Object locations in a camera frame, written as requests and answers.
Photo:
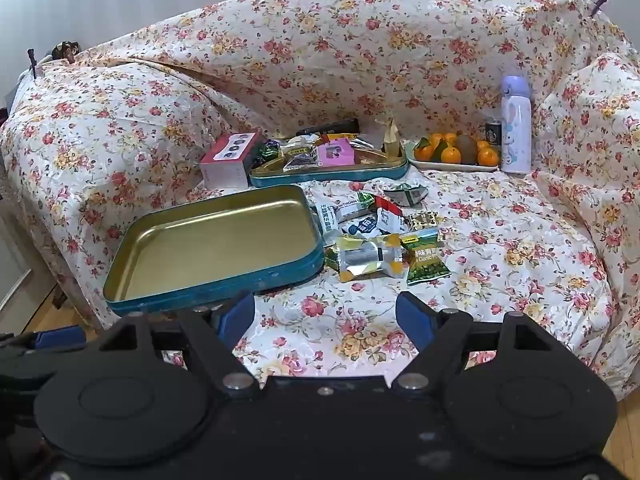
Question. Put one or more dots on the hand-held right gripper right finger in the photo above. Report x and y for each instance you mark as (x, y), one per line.
(407, 317)

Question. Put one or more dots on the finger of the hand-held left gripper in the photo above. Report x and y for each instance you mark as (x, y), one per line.
(59, 338)

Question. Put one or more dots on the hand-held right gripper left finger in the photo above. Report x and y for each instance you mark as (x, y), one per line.
(239, 317)

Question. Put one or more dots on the green pea snack packet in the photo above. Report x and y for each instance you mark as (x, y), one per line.
(425, 262)

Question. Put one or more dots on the yellow and silver snack packet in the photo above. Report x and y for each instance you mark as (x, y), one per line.
(370, 257)

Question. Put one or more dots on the teal tin tray gold inside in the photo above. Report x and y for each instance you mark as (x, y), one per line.
(215, 245)

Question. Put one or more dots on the gold and black heart packet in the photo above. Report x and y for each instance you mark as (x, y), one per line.
(424, 221)

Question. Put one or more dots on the red and white snack packet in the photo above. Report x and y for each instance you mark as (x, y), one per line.
(389, 217)

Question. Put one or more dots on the blue and white snack packet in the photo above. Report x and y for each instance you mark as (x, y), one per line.
(362, 225)

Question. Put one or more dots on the green and white snack packet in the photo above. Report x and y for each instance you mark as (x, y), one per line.
(407, 194)

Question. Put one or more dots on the small white snack packet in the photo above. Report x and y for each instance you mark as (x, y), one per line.
(329, 215)

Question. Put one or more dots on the teal tin tray with snacks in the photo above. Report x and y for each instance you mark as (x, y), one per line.
(350, 175)

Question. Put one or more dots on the red and white box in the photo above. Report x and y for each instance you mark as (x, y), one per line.
(225, 170)

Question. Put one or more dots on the light blue plate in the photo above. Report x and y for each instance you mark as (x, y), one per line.
(425, 164)

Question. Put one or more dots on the white plate of oranges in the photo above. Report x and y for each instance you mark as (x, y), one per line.
(451, 156)

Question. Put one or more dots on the clear packet with dark snack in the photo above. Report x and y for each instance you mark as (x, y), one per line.
(302, 161)

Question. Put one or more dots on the green foil candy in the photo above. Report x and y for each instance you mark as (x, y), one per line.
(267, 149)

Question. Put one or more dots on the brown paper snack packet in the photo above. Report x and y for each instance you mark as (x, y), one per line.
(391, 140)

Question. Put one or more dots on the small pink box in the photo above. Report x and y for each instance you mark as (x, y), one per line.
(336, 154)

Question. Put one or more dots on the brown kiwi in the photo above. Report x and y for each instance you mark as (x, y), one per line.
(468, 149)

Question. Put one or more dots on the white snack wrapper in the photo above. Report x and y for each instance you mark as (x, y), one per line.
(300, 144)

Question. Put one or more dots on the yellow and red snack bar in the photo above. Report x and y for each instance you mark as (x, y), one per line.
(340, 136)

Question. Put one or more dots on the dark drink can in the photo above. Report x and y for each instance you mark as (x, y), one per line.
(493, 135)

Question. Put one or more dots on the black remote control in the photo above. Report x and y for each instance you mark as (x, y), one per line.
(330, 126)

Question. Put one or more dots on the purple rabbit print bottle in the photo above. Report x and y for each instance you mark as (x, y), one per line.
(516, 130)

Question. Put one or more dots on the floral covered sofa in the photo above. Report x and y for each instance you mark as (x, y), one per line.
(350, 60)

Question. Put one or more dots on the dark clip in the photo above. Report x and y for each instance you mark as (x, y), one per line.
(32, 62)
(600, 3)

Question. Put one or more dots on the brown patterned object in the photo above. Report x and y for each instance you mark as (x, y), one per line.
(65, 51)

